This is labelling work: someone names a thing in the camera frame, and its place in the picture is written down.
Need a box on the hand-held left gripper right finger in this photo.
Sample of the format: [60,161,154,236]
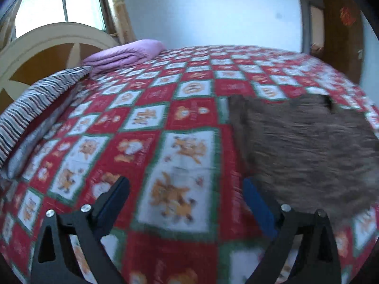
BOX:
[243,177,339,284]

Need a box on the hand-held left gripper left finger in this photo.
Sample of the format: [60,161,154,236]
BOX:
[31,176,131,284]

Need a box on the brown knitted sweater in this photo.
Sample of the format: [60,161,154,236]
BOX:
[228,94,379,228]

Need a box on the red printed bedsheet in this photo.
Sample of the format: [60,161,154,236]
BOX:
[0,45,379,284]

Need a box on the striped pillow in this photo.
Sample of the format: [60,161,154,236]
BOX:
[0,66,94,181]

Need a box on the folded pink blanket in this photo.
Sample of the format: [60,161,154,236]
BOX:
[82,39,166,79]

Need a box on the cream and wood headboard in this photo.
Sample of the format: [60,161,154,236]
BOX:
[0,22,119,116]

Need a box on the brown wooden door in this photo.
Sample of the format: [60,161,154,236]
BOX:
[321,0,365,86]

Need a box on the yellow curtain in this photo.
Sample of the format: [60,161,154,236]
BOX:
[104,0,137,43]
[0,3,18,51]

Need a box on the window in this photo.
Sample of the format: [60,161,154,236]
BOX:
[15,0,107,37]

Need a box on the red paper door decoration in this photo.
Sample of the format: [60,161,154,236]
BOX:
[339,6,357,26]

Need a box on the dark wooden door frame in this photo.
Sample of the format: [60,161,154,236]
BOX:
[299,0,326,57]

